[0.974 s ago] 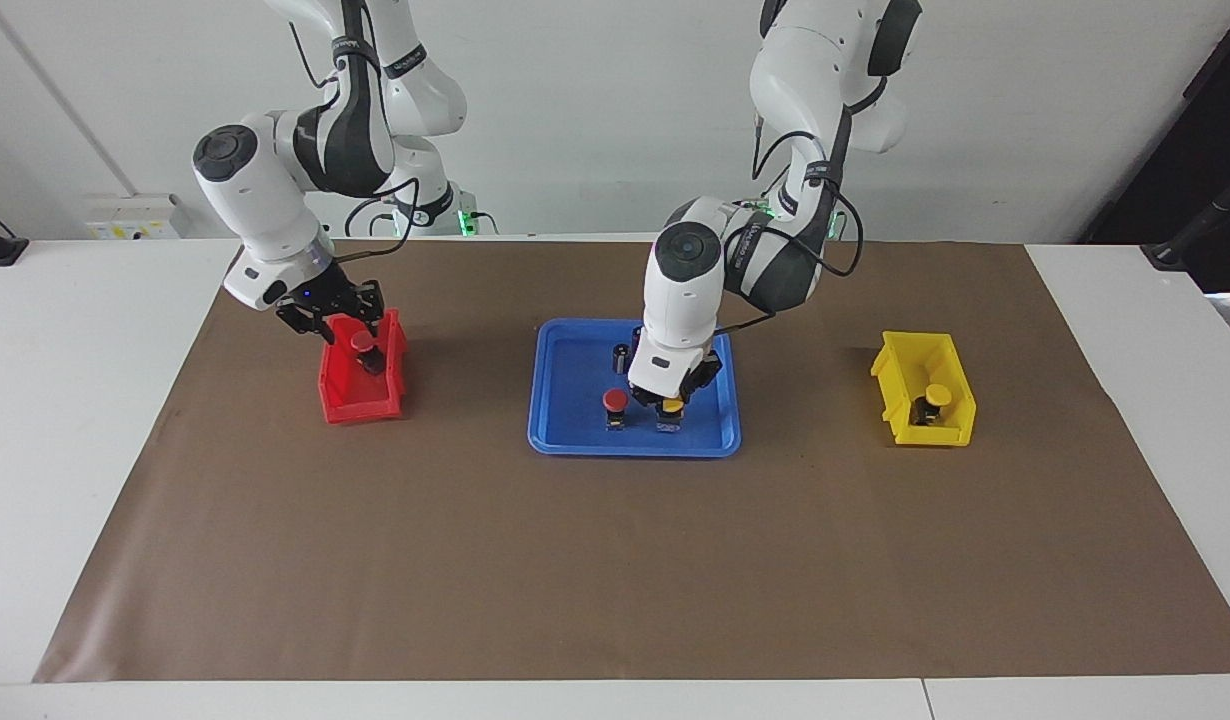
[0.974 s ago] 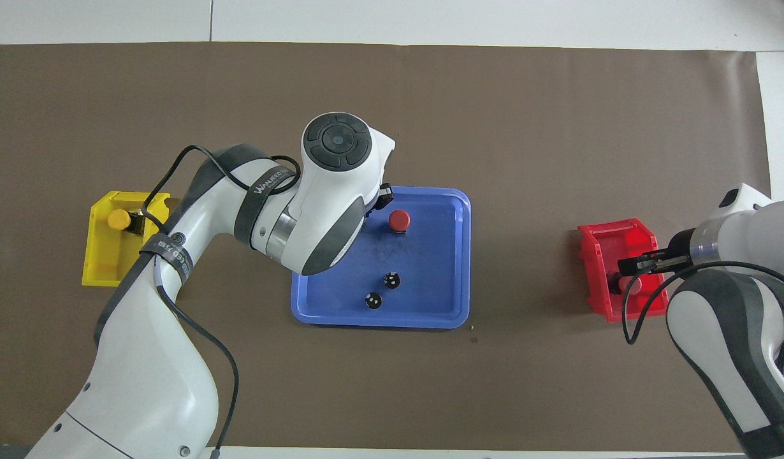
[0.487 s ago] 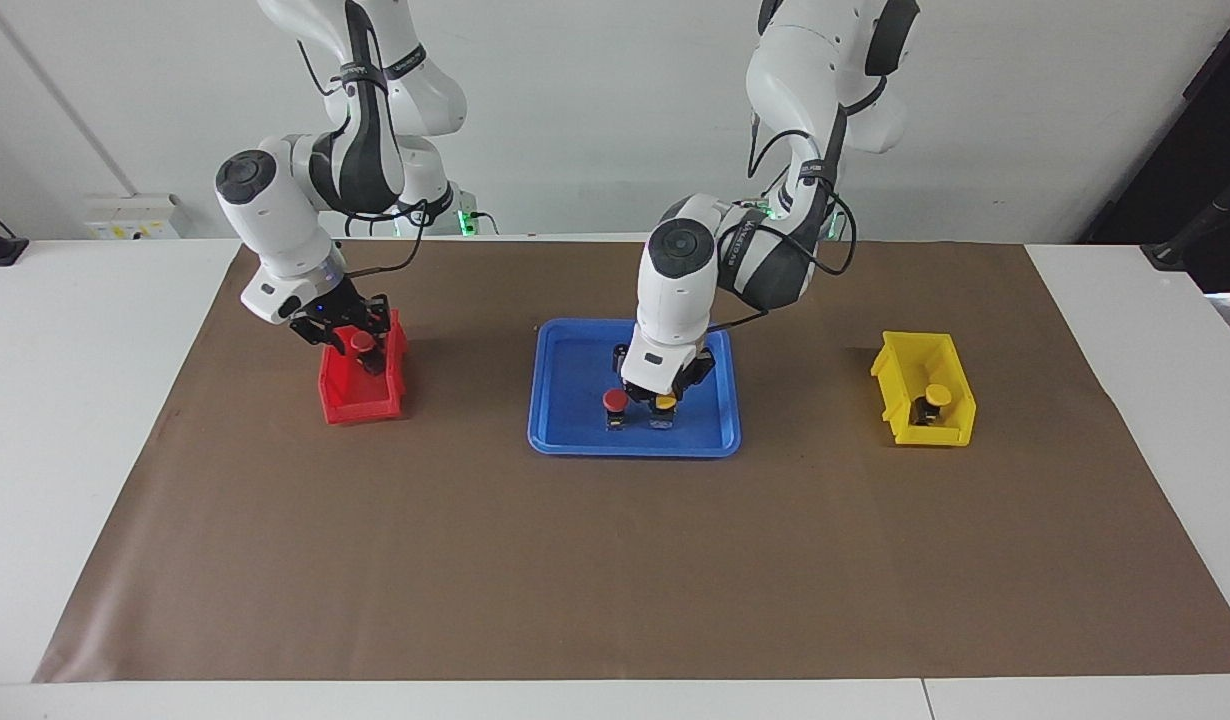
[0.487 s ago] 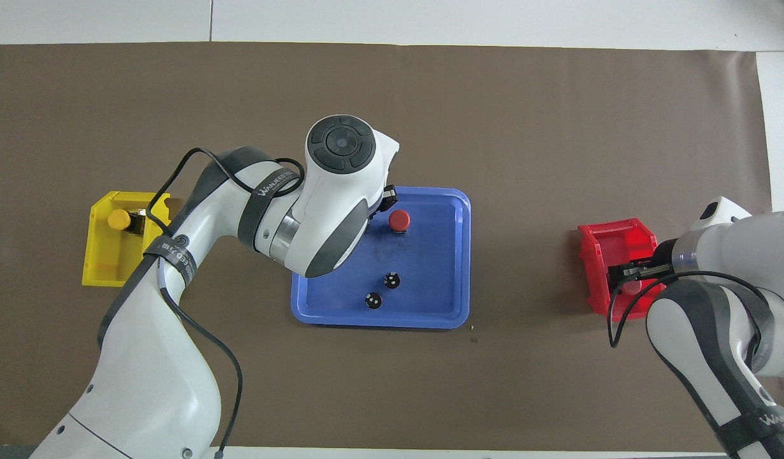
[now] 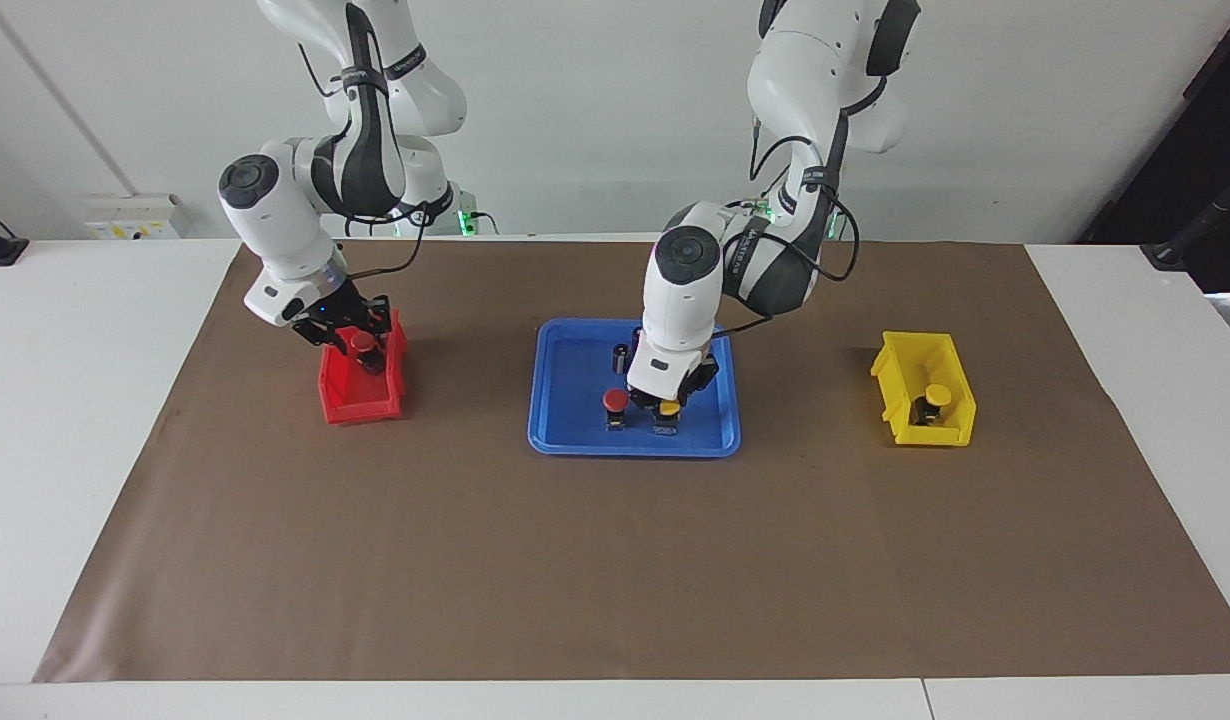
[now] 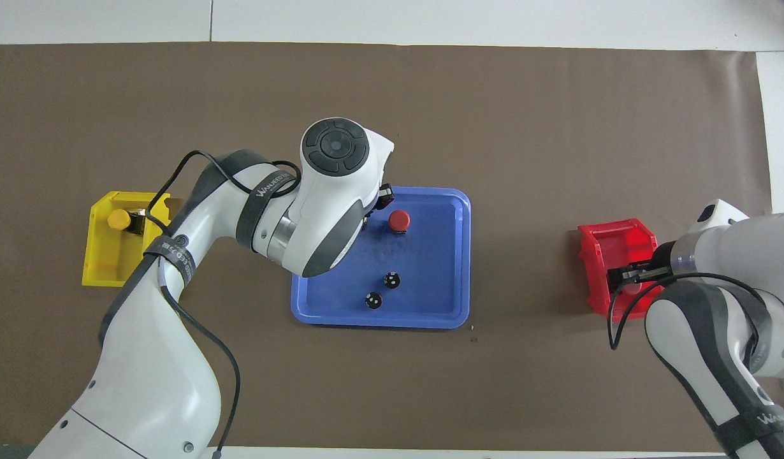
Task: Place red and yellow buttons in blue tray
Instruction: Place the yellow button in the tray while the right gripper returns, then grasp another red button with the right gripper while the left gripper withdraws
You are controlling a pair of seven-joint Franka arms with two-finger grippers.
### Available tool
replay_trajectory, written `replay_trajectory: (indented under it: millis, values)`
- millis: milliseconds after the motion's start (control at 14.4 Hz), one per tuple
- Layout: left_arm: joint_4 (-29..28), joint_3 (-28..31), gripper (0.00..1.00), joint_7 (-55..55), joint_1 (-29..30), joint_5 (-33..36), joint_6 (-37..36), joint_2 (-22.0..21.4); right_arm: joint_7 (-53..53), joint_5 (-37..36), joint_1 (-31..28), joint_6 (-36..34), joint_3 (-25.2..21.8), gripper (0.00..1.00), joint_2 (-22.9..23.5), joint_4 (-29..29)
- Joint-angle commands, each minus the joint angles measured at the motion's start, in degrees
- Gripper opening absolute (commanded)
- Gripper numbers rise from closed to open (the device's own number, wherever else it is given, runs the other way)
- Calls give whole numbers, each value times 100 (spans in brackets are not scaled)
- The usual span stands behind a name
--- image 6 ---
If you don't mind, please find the yellow push button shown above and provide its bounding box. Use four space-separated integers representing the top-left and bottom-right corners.
107 209 144 235

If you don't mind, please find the blue plastic tray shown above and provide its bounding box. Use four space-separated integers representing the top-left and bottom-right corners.
291 186 472 330

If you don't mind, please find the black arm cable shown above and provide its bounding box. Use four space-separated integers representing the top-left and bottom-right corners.
607 273 759 351
143 150 303 459

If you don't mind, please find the red plastic bin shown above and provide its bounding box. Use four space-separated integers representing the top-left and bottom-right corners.
577 218 670 319

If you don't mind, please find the yellow plastic bin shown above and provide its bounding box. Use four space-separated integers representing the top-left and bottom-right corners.
82 191 182 288

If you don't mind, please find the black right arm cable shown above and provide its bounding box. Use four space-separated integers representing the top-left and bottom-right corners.
607 273 759 351

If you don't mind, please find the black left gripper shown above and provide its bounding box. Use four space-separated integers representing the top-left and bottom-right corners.
365 182 394 216

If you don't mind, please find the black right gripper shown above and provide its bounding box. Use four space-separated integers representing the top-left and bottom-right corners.
609 242 679 286

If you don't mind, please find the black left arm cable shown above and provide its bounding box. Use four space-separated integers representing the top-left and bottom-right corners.
143 150 303 459

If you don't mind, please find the brown table mat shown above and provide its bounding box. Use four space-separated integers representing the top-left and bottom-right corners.
0 41 784 450

